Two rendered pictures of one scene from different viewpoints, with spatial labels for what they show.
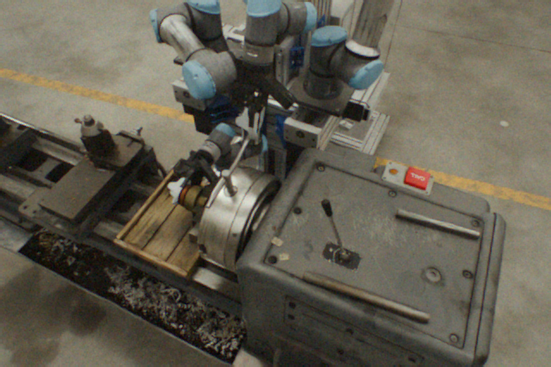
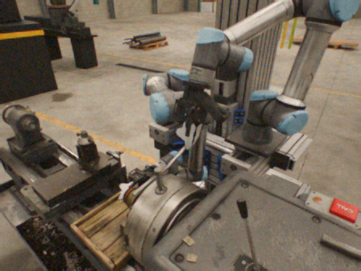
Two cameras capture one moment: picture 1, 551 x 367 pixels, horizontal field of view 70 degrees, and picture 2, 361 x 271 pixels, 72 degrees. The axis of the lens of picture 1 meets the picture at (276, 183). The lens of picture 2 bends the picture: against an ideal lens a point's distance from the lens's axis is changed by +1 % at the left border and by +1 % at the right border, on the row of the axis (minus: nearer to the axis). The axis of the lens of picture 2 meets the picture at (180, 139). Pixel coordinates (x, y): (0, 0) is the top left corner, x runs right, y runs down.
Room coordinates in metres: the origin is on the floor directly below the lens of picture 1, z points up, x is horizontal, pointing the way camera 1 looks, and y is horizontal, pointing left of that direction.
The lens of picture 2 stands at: (0.11, -0.08, 1.77)
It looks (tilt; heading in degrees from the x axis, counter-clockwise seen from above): 31 degrees down; 15
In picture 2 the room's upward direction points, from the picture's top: straight up
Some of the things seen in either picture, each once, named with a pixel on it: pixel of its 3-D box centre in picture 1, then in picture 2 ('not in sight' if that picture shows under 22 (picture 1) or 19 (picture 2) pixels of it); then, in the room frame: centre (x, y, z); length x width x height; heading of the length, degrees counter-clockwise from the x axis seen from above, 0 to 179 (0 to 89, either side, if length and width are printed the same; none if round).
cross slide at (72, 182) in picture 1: (96, 171); (80, 173); (0.95, 0.68, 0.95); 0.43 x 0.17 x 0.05; 155
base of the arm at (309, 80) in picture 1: (324, 76); (258, 127); (1.20, -0.17, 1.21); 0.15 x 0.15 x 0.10
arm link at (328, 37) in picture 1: (329, 48); (263, 106); (1.20, -0.17, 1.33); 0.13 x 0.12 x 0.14; 39
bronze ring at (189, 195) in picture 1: (196, 199); (138, 200); (0.74, 0.26, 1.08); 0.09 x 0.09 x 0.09; 65
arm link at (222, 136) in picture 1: (219, 139); (170, 162); (1.01, 0.21, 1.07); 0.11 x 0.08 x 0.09; 155
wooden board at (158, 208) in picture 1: (179, 220); (125, 220); (0.78, 0.35, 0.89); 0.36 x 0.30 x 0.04; 155
